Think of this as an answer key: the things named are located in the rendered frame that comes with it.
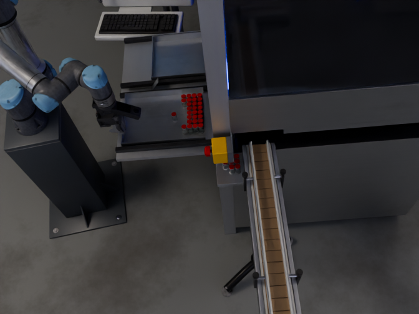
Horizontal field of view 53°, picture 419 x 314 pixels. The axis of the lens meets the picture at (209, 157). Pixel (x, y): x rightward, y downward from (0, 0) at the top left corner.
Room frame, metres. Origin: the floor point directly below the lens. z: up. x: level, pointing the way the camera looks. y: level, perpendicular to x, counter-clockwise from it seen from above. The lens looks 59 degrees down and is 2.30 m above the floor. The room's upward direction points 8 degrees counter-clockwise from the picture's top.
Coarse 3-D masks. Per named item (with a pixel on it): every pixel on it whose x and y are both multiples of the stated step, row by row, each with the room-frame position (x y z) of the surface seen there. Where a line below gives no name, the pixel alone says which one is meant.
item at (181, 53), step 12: (156, 36) 1.55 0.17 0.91; (168, 36) 1.55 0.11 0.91; (180, 36) 1.54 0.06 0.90; (192, 36) 1.54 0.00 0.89; (156, 48) 1.51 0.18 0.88; (168, 48) 1.50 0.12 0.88; (180, 48) 1.49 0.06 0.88; (192, 48) 1.48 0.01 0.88; (156, 60) 1.43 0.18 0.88; (168, 60) 1.42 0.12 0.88; (180, 60) 1.41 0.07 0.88; (192, 60) 1.40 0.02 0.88; (156, 72) 1.35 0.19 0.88; (168, 72) 1.34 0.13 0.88; (180, 72) 1.33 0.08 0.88; (192, 72) 1.32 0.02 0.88; (204, 72) 1.28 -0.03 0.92
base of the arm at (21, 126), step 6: (36, 108) 1.25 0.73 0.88; (36, 114) 1.23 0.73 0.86; (42, 114) 1.25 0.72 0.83; (12, 120) 1.22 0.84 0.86; (18, 120) 1.19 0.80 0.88; (24, 120) 1.19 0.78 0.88; (30, 120) 1.19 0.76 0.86; (36, 120) 1.21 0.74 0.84; (42, 120) 1.22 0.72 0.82; (18, 126) 1.19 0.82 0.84; (24, 126) 1.18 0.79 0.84; (30, 126) 1.18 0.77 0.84; (36, 126) 1.19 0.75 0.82; (42, 126) 1.20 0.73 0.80; (18, 132) 1.19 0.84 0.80; (24, 132) 1.17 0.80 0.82; (30, 132) 1.17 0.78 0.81; (36, 132) 1.18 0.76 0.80
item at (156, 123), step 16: (128, 96) 1.22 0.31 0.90; (144, 96) 1.22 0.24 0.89; (160, 96) 1.21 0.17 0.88; (176, 96) 1.20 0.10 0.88; (144, 112) 1.14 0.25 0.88; (160, 112) 1.12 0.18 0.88; (176, 112) 1.11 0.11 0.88; (128, 128) 1.06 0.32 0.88; (144, 128) 1.05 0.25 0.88; (160, 128) 1.04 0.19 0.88; (176, 128) 1.03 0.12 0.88; (128, 144) 0.97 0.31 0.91; (144, 144) 0.96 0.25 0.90
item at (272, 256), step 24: (264, 144) 0.86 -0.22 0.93; (264, 168) 0.75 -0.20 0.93; (264, 192) 0.66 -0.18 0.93; (264, 216) 0.57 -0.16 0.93; (264, 240) 0.48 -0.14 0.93; (288, 240) 0.47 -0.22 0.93; (264, 264) 0.39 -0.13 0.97; (288, 264) 0.39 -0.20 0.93; (264, 288) 0.32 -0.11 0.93; (288, 288) 0.30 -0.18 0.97; (264, 312) 0.25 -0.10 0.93; (288, 312) 0.24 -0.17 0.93
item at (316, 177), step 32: (384, 128) 0.88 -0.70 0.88; (416, 128) 0.86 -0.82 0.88; (288, 160) 0.86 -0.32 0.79; (320, 160) 0.85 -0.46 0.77; (352, 160) 0.84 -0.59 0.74; (384, 160) 0.83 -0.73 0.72; (416, 160) 0.82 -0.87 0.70; (288, 192) 0.85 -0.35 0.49; (320, 192) 0.84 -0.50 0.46; (352, 192) 0.83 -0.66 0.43; (384, 192) 0.82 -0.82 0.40; (416, 192) 0.81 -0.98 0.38
